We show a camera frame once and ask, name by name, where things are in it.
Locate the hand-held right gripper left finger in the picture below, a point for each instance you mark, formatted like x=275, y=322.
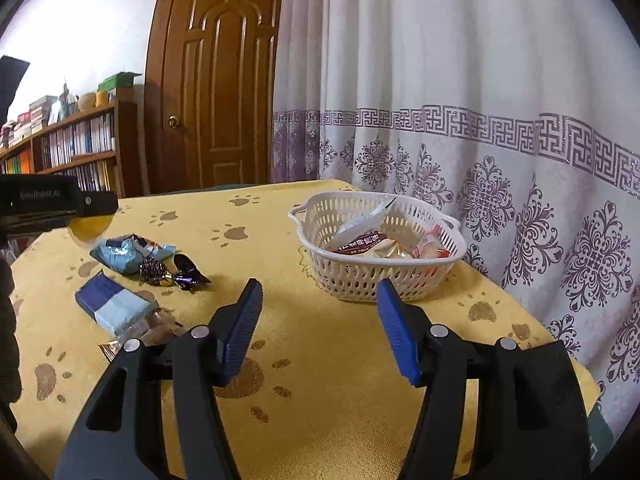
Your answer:
x=242, y=330

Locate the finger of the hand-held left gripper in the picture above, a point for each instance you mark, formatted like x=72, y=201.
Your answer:
x=100, y=202

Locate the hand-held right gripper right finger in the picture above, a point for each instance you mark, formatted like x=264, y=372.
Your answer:
x=397, y=332

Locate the orange jelly cup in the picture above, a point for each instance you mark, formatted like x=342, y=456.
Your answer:
x=90, y=230

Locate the light blue snack packet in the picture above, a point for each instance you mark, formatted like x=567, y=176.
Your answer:
x=125, y=257

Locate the white plastic basket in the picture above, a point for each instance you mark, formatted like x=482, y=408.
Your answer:
x=360, y=280

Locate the brown clear snack packet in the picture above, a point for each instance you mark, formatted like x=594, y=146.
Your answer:
x=160, y=327

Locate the clear red-print snack packet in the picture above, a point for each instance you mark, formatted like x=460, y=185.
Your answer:
x=430, y=247

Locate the tan and brown snack packet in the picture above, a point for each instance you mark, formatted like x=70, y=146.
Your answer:
x=362, y=245

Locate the dark blue and white packet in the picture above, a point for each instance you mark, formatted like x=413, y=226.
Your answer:
x=110, y=300

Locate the white green-print snack packet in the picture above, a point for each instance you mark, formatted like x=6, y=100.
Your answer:
x=360, y=225

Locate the wooden bookshelf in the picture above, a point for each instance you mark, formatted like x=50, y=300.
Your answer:
x=125, y=150

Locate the rows of shelved books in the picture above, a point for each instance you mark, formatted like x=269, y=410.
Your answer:
x=80, y=140

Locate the yellow paw-print tablecloth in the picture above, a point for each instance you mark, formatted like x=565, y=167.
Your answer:
x=310, y=340

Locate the dark purple wrapped candy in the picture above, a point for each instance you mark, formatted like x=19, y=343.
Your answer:
x=187, y=275

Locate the dark patterned wrapped candy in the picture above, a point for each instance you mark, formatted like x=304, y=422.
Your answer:
x=155, y=270

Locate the stack of books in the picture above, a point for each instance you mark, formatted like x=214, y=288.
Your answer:
x=35, y=115

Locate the cream round vase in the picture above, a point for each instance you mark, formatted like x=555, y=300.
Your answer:
x=86, y=101

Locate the brass door knob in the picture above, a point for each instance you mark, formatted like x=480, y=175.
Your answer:
x=174, y=121

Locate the black flat panel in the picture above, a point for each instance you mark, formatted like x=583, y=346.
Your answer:
x=12, y=82

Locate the green box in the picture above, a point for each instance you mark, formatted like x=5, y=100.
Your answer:
x=117, y=81

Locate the brown wooden door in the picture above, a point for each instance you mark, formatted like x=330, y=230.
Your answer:
x=225, y=85

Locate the white purple-pattern curtain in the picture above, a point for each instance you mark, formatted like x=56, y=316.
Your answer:
x=450, y=60

